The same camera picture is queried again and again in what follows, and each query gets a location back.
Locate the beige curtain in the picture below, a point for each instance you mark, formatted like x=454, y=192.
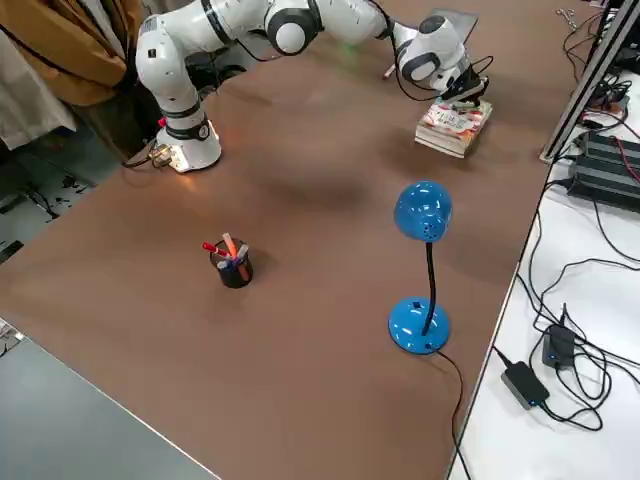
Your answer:
x=25, y=100

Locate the colourful green-edged book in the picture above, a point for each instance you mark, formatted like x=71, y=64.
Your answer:
x=457, y=120

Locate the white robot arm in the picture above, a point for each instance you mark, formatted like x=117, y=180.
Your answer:
x=165, y=60

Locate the red-capped marker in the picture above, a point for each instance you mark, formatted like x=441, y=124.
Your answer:
x=388, y=72

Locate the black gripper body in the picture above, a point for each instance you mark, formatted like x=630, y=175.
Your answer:
x=467, y=80

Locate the black power supply unit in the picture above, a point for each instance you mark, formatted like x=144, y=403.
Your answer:
x=605, y=147
x=600, y=182

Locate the grey side table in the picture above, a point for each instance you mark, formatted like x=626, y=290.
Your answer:
x=60, y=425

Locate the small black power adapter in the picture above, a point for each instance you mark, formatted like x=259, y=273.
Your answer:
x=557, y=345

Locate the aluminium profile post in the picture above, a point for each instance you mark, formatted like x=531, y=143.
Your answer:
x=576, y=100

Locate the red marker pen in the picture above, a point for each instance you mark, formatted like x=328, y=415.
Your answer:
x=210, y=246

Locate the black pen holder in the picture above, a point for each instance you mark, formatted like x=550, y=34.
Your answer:
x=237, y=275

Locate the blue desk lamp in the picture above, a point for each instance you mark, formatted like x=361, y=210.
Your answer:
x=425, y=207

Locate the blue pen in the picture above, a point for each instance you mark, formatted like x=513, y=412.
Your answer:
x=226, y=263

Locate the orange highlighter pen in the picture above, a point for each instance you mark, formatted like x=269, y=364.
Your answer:
x=235, y=250

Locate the grey closed laptop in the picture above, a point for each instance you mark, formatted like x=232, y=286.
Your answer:
x=467, y=22

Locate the person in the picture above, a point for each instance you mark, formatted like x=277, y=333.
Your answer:
x=75, y=40

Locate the flat black power adapter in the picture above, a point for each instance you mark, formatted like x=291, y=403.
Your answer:
x=522, y=382

